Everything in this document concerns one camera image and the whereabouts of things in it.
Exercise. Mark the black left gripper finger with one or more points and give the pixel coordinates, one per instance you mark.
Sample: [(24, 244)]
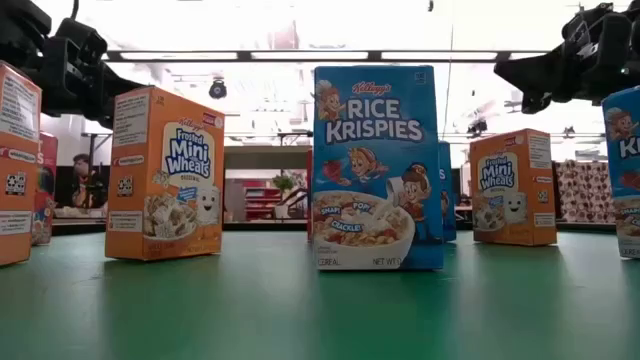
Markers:
[(105, 112), (120, 80)]

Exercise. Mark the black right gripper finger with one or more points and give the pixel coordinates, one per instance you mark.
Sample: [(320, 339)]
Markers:
[(540, 65), (537, 97)]

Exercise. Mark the orange Mini Wheats cereal box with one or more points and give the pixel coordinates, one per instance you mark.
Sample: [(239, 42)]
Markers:
[(515, 200), (165, 200), (20, 175)]

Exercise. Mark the blue Rice Krispies cereal box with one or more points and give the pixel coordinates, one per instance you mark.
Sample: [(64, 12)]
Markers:
[(625, 175), (447, 200), (377, 165)]

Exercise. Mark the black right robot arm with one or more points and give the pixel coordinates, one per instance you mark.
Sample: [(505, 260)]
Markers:
[(634, 60)]

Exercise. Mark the person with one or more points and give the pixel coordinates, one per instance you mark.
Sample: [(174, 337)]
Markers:
[(86, 187)]

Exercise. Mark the brown dotted white partition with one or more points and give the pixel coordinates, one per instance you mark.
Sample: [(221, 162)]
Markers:
[(585, 192)]

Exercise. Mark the red storage rack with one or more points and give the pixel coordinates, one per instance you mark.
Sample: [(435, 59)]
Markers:
[(260, 192)]

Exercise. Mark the small plant in white pot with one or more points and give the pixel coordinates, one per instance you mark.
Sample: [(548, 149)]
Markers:
[(283, 182)]

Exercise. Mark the green table mat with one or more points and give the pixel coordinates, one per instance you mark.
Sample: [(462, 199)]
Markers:
[(300, 320)]

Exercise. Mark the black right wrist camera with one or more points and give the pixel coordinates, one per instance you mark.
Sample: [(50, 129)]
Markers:
[(597, 27)]

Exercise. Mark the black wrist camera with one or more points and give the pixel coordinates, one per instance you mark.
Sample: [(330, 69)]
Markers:
[(597, 27), (80, 42)]

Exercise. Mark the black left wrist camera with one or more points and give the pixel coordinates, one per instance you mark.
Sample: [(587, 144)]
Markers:
[(80, 42)]

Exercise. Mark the black ceiling camera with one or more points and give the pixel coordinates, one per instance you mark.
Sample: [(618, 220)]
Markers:
[(217, 90)]

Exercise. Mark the black aluminium table frame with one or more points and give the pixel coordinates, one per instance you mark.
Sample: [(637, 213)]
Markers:
[(265, 226)]

